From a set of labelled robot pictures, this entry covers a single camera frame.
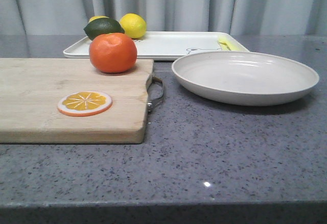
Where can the beige round plate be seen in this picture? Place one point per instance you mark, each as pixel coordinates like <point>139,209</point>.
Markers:
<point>244,78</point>

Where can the grey curtain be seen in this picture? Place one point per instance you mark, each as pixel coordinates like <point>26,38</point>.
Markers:
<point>236,17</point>

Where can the yellow plastic spoon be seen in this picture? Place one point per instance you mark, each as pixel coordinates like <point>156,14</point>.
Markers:
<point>224,46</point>

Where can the metal cutting board handle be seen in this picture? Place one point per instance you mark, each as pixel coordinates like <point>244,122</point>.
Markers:
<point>155,93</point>

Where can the rear yellow lemon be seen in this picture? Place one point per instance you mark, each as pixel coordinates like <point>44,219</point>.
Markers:
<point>97,17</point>

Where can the green lime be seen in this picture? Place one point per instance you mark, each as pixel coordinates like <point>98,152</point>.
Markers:
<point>102,26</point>

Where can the yellow plastic fork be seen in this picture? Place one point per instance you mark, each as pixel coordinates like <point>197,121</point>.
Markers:
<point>233,47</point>

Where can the yellow lemon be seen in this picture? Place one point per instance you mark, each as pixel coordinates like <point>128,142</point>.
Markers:
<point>134,25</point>
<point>97,17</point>

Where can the orange slice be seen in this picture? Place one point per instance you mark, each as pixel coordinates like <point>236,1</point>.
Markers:
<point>84,103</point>

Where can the white rectangular tray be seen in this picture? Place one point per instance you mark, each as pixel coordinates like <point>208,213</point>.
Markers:
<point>169,46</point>

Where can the wooden cutting board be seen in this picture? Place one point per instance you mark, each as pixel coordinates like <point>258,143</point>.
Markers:
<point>32,87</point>

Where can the orange mandarin fruit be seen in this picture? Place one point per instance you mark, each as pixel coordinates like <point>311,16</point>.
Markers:
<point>113,53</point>

